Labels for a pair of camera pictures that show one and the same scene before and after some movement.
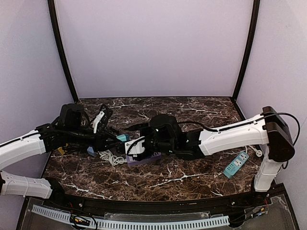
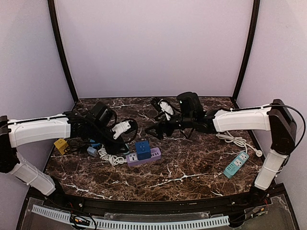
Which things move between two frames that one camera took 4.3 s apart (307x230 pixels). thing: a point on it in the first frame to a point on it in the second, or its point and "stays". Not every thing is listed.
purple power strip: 131,161 stays
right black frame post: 250,50 stays
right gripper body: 146,131 to 165,126
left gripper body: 105,143 to 114,145
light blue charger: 90,151 stays
